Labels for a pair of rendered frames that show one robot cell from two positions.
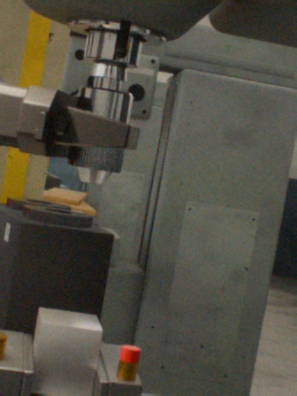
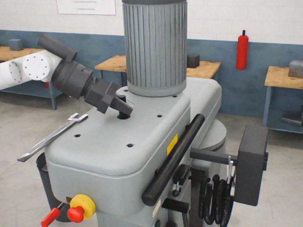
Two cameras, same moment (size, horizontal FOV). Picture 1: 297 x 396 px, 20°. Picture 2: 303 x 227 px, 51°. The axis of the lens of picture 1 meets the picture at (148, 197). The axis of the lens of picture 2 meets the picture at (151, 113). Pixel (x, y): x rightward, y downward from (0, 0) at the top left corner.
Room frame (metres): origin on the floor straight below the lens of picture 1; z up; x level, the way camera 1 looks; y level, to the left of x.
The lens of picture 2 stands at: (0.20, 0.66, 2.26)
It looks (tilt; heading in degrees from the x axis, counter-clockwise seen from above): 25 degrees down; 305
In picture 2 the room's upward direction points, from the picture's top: 2 degrees counter-clockwise
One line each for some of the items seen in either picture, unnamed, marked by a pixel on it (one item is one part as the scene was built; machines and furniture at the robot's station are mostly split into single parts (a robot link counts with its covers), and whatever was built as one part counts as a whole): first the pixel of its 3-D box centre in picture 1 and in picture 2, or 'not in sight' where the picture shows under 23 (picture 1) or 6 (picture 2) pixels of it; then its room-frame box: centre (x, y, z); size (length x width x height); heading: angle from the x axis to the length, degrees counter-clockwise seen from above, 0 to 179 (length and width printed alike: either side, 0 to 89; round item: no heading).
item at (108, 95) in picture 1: (105, 95); not in sight; (0.72, 0.05, 1.25); 0.05 x 0.05 x 0.01
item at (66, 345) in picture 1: (64, 352); not in sight; (0.71, 0.05, 1.03); 0.06 x 0.05 x 0.06; 9
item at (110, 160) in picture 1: (99, 135); not in sight; (0.72, 0.05, 1.22); 0.05 x 0.05 x 0.06
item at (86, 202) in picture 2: not in sight; (82, 206); (0.67, 0.28, 1.76); 0.06 x 0.02 x 0.06; 11
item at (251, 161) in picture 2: not in sight; (253, 164); (0.45, -0.31, 1.62); 0.20 x 0.09 x 0.21; 101
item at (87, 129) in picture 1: (91, 130); not in sight; (0.69, 0.06, 1.22); 0.06 x 0.02 x 0.03; 84
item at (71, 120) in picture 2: not in sight; (55, 134); (0.80, 0.23, 1.89); 0.24 x 0.04 x 0.01; 102
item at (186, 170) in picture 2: not in sight; (178, 179); (0.60, -0.04, 1.66); 0.12 x 0.04 x 0.04; 101
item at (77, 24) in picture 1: (116, 31); not in sight; (0.72, 0.05, 1.31); 0.09 x 0.09 x 0.01
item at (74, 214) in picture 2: not in sight; (77, 213); (0.67, 0.30, 1.76); 0.04 x 0.03 x 0.04; 11
